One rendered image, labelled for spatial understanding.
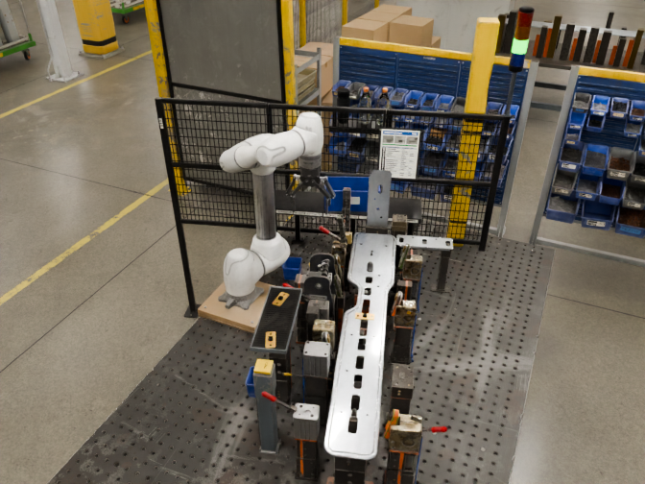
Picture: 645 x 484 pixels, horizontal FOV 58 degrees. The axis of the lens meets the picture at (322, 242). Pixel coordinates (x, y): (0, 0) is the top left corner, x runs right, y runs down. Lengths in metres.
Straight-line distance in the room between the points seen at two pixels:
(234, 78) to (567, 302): 3.01
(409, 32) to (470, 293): 4.23
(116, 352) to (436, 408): 2.20
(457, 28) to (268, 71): 4.89
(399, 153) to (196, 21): 2.22
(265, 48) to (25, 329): 2.59
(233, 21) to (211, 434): 3.09
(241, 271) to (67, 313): 1.84
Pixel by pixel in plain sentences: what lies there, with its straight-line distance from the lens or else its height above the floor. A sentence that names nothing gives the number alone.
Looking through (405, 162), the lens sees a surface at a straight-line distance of 3.28.
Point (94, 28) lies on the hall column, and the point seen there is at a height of 0.43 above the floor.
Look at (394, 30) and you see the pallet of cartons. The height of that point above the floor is 0.97.
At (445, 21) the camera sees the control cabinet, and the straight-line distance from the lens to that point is 9.09.
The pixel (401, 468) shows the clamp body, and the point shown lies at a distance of 2.28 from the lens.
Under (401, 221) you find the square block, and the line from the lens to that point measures 3.11.
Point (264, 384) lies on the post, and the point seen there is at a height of 1.10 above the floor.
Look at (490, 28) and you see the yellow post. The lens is 3.09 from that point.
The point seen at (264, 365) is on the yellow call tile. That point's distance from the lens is 2.15.
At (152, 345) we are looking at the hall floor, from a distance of 4.03.
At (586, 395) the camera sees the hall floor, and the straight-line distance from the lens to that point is 3.92.
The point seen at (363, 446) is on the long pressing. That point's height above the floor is 1.00.
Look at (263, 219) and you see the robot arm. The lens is 2.93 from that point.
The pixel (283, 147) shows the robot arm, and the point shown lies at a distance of 2.12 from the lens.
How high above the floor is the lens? 2.71
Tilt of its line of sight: 34 degrees down
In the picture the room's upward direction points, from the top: straight up
